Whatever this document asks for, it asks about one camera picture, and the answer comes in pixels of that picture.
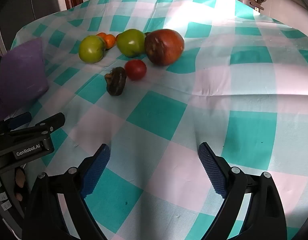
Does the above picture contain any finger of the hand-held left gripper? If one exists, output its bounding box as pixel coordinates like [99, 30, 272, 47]
[0, 112, 32, 133]
[9, 112, 66, 137]

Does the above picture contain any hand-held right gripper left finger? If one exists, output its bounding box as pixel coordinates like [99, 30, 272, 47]
[21, 144, 111, 240]

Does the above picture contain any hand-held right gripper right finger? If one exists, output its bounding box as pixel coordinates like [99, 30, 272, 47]
[197, 142, 288, 240]

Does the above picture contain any purple box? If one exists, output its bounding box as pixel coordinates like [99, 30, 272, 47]
[0, 38, 49, 123]

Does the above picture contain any red tomato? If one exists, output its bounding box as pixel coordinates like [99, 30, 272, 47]
[124, 59, 147, 81]

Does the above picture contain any person's left hand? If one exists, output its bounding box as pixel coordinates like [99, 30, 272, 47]
[14, 166, 27, 202]

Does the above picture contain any teal checkered tablecloth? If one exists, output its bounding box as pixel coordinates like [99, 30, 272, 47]
[10, 0, 308, 240]

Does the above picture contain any grey refrigerator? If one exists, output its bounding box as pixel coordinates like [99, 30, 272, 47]
[0, 0, 68, 55]

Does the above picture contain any large red-brown pomegranate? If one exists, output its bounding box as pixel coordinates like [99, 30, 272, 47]
[144, 29, 185, 66]

